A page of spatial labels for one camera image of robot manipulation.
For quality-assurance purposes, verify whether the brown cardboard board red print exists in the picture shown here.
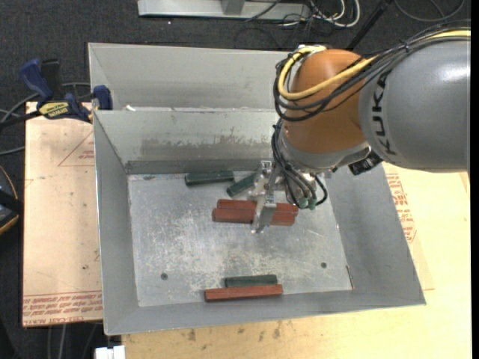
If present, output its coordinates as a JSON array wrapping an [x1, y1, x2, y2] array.
[[22, 101, 437, 328]]

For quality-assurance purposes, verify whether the dark green flat block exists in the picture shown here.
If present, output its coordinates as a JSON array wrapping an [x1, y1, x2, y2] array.
[[184, 170, 235, 187], [226, 171, 260, 197], [224, 274, 278, 289]]

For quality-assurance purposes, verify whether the red-brown flat block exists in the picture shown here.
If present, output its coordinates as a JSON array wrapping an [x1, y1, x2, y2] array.
[[204, 283, 284, 303], [211, 207, 296, 227], [216, 198, 299, 215]]

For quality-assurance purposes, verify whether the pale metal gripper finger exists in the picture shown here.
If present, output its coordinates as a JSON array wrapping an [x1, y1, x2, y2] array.
[[262, 202, 278, 228], [250, 199, 264, 235]]

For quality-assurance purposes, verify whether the grey metal bin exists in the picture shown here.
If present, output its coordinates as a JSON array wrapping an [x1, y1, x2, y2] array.
[[88, 42, 427, 336]]

